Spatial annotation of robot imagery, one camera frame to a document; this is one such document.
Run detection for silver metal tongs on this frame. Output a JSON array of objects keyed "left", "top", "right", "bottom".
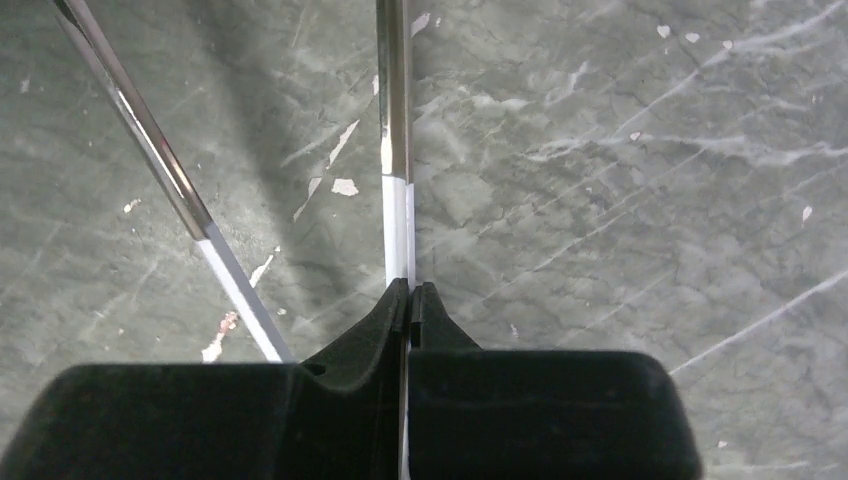
[{"left": 51, "top": 0, "right": 417, "bottom": 480}]

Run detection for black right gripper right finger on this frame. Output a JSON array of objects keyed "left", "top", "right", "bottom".
[{"left": 409, "top": 282, "right": 481, "bottom": 350}]

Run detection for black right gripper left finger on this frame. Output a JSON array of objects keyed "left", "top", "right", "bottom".
[{"left": 299, "top": 279, "right": 408, "bottom": 479}]

